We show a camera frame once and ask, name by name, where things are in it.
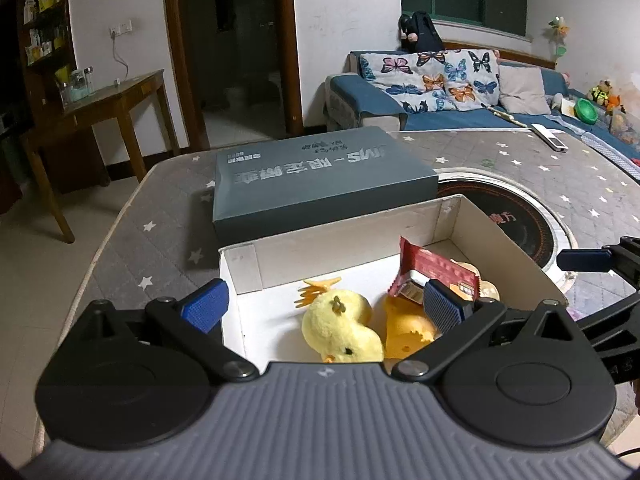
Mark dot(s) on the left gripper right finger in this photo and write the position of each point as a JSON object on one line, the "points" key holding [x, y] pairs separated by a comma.
{"points": [[462, 325]]}

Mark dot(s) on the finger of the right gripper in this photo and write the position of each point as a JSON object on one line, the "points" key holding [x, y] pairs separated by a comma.
{"points": [[584, 260]]}

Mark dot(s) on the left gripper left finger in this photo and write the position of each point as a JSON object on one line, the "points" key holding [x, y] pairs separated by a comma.
{"points": [[191, 326]]}

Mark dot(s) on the beige peanut toy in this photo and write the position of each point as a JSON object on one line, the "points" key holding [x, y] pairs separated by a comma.
{"points": [[487, 289]]}

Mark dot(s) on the orange dinosaur toy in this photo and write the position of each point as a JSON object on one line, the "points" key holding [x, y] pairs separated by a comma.
{"points": [[408, 329]]}

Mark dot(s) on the red snack packet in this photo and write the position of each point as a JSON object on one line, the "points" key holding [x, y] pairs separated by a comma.
{"points": [[419, 265]]}

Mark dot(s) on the yellow plush duck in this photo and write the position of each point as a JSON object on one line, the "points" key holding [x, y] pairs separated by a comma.
{"points": [[335, 323]]}

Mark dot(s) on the white open cardboard box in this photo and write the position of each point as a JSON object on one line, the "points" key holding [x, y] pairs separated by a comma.
{"points": [[262, 323]]}

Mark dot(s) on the round induction cooker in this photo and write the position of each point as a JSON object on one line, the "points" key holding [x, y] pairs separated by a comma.
{"points": [[520, 213]]}

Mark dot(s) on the white remote control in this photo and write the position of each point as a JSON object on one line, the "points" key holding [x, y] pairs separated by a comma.
{"points": [[549, 138]]}

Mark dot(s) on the dark grey box lid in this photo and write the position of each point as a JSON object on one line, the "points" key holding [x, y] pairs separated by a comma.
{"points": [[274, 187]]}

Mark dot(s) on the colourful plush toy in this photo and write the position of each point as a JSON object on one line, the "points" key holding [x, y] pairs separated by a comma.
{"points": [[603, 95]]}

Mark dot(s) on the beige pillow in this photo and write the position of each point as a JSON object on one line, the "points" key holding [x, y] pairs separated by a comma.
{"points": [[522, 90]]}

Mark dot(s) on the brown wooden side table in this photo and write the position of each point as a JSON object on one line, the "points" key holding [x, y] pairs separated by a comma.
{"points": [[115, 102]]}

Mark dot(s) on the butterfly print cushion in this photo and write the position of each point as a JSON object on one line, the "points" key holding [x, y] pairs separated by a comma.
{"points": [[435, 81]]}

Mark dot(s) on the blue sofa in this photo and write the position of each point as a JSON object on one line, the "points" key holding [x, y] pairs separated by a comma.
{"points": [[350, 101]]}

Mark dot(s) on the black bag on sofa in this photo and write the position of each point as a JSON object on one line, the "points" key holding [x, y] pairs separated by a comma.
{"points": [[417, 33]]}

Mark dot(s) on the dark wooden shelf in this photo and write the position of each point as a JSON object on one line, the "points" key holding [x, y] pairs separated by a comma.
{"points": [[47, 51]]}

